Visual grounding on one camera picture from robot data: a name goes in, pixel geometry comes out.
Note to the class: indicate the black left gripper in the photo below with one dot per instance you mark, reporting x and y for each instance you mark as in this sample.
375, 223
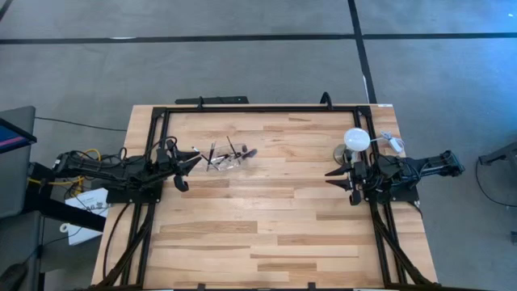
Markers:
169, 161

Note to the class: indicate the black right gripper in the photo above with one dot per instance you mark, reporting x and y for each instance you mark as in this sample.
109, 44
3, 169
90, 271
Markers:
358, 175

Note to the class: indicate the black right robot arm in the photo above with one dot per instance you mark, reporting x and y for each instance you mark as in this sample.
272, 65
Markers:
428, 165

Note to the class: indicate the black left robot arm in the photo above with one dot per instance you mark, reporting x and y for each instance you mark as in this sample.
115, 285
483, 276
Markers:
101, 169

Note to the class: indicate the clear plastic organizer container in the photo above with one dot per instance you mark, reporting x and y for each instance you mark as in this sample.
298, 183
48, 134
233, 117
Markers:
226, 165

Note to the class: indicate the white mushroom table lamp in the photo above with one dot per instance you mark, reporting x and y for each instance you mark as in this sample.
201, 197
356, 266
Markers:
357, 138

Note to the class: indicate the black bar device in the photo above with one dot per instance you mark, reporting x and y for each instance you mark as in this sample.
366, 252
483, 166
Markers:
218, 99

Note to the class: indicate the white sticker label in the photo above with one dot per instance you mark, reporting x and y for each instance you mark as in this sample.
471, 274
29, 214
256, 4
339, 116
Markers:
385, 105

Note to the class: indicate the white paper sheet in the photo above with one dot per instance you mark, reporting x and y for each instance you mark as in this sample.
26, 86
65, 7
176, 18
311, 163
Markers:
91, 198

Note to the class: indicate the black desk beam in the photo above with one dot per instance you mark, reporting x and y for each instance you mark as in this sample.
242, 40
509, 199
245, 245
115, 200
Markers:
68, 212

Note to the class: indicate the grey stand leg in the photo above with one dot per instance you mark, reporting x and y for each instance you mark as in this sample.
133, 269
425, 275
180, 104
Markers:
501, 153

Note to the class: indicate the grey cabinet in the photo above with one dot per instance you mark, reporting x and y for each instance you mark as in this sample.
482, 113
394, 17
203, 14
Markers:
16, 182

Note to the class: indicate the flat screen monitor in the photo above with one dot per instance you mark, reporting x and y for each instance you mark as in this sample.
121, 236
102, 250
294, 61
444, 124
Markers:
12, 137

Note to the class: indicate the grey chair seat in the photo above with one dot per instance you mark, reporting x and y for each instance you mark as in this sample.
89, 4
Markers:
20, 238

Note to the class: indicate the dark rounded floor object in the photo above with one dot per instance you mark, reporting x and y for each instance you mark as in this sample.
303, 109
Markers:
12, 277

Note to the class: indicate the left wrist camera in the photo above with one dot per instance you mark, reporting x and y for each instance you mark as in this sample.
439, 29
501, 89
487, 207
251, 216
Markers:
182, 185

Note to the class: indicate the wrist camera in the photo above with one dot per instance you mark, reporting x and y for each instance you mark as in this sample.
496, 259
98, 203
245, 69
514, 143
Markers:
182, 185
355, 199

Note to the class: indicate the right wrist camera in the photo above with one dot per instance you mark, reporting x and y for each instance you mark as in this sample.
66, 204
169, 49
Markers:
355, 199

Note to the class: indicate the black aluminium table frame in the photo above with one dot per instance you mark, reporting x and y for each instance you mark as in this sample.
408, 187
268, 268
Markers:
262, 109

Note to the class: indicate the black clamp bracket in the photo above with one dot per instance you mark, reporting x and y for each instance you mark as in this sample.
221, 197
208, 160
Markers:
311, 286
200, 286

